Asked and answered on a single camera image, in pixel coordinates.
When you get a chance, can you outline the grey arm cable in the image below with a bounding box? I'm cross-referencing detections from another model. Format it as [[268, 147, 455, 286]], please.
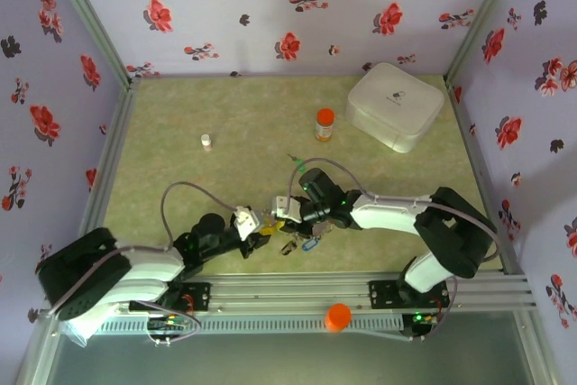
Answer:
[[44, 181, 240, 318], [286, 157, 501, 341]]

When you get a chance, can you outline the orange plastic cap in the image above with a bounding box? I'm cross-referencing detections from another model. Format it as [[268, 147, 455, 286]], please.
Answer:
[[324, 302, 353, 335]]

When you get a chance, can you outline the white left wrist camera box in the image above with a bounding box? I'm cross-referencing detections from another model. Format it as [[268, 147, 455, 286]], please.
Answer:
[[232, 206, 263, 242]]

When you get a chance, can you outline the aluminium frame corner post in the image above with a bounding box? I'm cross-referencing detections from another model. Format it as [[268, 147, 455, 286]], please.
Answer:
[[42, 0, 141, 88], [444, 0, 528, 84]]

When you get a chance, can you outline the aluminium frame floor rail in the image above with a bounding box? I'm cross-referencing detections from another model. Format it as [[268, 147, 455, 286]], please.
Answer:
[[75, 80, 141, 255], [444, 78, 519, 274]]

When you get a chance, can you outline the white slotted cable duct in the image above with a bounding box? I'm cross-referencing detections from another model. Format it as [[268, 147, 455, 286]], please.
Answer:
[[96, 315, 405, 335]]

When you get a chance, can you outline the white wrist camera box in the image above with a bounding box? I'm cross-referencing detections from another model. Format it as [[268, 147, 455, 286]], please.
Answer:
[[232, 206, 263, 242], [269, 195, 302, 224]]

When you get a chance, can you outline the clear plastic bag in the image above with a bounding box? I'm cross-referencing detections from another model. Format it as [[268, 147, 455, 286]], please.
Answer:
[[58, 316, 105, 350]]

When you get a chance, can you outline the white square pill case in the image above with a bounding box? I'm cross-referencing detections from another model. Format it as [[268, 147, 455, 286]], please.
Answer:
[[344, 62, 446, 155]]

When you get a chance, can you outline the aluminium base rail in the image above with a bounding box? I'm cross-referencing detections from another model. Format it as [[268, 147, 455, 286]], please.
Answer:
[[179, 272, 537, 313]]

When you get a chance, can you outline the green circuit board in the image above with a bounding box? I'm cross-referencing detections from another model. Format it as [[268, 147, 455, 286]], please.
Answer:
[[148, 316, 190, 333], [403, 310, 441, 341]]

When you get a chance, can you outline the grey right arm cable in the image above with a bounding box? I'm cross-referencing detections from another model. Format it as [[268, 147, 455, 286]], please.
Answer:
[[286, 157, 501, 341]]

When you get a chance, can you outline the orange-lid pill bottle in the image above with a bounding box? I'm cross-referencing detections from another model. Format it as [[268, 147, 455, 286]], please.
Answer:
[[314, 107, 337, 142]]

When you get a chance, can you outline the grey left arm cable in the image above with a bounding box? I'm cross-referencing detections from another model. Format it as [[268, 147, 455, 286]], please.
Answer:
[[44, 181, 240, 318]]

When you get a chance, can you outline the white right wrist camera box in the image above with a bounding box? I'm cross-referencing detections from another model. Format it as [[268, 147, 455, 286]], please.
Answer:
[[269, 195, 302, 224]]

